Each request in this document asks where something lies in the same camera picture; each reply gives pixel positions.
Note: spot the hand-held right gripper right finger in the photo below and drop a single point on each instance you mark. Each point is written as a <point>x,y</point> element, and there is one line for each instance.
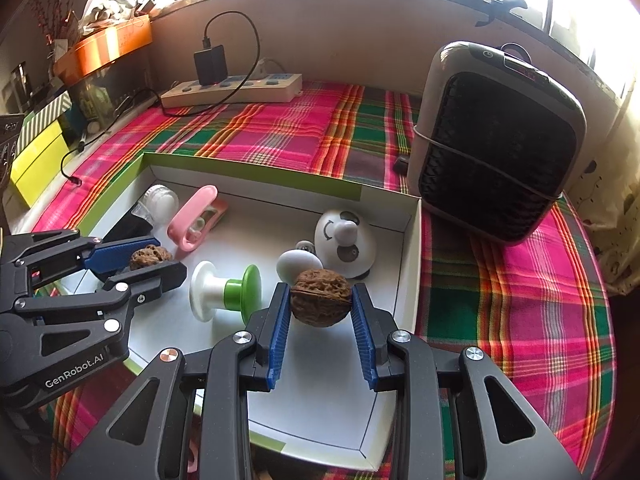
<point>364,340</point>

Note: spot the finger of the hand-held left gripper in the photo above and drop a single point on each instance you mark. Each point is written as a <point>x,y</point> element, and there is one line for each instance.
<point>112,255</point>
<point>155,277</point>

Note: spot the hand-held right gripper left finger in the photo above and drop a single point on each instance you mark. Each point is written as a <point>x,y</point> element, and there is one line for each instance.
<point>279,340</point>

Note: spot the small brown walnut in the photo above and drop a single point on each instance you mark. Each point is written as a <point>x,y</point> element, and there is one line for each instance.
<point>150,256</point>

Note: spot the black object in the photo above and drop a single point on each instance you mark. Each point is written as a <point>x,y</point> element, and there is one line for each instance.
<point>125,227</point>

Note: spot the large brown walnut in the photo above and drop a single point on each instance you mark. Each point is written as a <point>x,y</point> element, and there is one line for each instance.
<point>320,297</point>

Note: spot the light pink plastic clip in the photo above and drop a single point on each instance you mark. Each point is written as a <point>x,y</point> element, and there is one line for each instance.
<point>182,220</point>

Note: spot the white and green spool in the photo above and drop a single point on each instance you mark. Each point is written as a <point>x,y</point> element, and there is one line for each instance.
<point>235,292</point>

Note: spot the white and green cardboard box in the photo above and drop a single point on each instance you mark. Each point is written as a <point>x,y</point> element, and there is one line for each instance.
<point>310,400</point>

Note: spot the white panda toy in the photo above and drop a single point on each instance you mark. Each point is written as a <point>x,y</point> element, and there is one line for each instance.
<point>350,240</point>

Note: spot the white ribbed cap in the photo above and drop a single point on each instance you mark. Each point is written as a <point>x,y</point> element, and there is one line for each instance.
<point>160,200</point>

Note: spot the white egg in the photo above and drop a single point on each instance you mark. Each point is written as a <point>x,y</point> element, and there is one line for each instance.
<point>297,265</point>

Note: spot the yellow green box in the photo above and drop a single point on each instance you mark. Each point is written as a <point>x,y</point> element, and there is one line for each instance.
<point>37,160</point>

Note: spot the plaid tablecloth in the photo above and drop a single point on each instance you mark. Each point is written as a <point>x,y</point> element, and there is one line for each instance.
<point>500,310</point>

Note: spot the green striped box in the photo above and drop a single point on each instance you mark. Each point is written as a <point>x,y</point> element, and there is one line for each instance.
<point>45,117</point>

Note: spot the beige power strip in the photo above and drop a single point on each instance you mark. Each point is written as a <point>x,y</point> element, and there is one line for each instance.
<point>235,91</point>

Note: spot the orange box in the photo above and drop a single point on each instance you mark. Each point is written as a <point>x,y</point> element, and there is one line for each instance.
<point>110,45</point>

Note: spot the black charger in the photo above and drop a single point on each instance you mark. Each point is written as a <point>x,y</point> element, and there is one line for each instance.
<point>211,64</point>

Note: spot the grey desktop heater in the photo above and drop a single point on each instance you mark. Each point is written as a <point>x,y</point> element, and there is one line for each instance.
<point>495,160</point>

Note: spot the red flower branches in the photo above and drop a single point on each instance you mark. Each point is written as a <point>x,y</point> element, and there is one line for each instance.
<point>47,7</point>

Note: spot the cream patterned curtain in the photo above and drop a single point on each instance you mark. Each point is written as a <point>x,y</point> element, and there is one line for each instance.
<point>615,240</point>

